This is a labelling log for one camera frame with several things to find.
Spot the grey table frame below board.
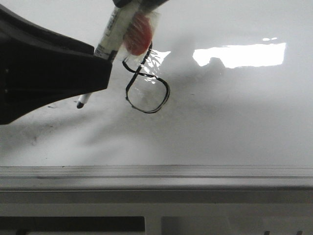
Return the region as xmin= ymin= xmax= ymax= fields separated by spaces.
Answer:
xmin=0 ymin=189 xmax=313 ymax=235

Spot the red pad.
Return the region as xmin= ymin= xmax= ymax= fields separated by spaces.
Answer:
xmin=116 ymin=7 xmax=162 ymax=64

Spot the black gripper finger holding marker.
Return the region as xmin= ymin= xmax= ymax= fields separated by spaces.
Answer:
xmin=0 ymin=6 xmax=112 ymax=124

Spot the white whiteboard with aluminium frame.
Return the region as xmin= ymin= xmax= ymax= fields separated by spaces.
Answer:
xmin=0 ymin=0 xmax=313 ymax=190

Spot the black gripper finger behind marker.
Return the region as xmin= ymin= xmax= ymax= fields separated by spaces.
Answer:
xmin=113 ymin=0 xmax=168 ymax=12

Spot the white black whiteboard marker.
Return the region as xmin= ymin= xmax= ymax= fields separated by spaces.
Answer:
xmin=76 ymin=0 xmax=142 ymax=109

